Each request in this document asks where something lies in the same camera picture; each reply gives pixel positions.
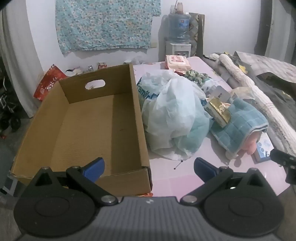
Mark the floral blue wall cloth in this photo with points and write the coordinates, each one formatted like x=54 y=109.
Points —
x=104 y=25

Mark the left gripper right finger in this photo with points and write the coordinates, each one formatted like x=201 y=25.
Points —
x=214 y=178

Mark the pink wet wipes pack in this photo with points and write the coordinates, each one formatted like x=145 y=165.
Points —
x=177 y=62

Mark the brown cardboard box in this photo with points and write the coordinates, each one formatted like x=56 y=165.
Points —
x=88 y=116

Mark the grey checkered quilt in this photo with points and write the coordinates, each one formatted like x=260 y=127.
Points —
x=262 y=64

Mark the gold tissue pack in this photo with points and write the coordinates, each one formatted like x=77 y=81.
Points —
x=218 y=111

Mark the dark grey bed sheet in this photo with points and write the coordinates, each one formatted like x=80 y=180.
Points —
x=280 y=92

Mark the green fabric scrunchie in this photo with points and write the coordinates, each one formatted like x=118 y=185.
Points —
x=196 y=77

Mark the pink plush toy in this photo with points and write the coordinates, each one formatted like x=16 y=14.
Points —
x=249 y=146

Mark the blue white tissue pack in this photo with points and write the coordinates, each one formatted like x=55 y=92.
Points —
x=212 y=88

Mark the red snack bag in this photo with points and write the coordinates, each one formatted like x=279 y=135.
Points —
x=53 y=75

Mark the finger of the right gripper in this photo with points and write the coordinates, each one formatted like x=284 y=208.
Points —
x=282 y=158

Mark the white water dispenser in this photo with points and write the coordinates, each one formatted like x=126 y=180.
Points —
x=179 y=49

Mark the blue checkered towel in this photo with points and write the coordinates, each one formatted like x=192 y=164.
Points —
x=245 y=120

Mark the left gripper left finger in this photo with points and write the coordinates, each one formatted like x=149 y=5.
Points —
x=83 y=179

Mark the large white plastic bag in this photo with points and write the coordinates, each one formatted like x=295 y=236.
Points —
x=175 y=122

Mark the blue white medicine box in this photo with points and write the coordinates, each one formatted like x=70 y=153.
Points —
x=263 y=148

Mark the blue water bottle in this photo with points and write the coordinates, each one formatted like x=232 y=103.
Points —
x=179 y=28

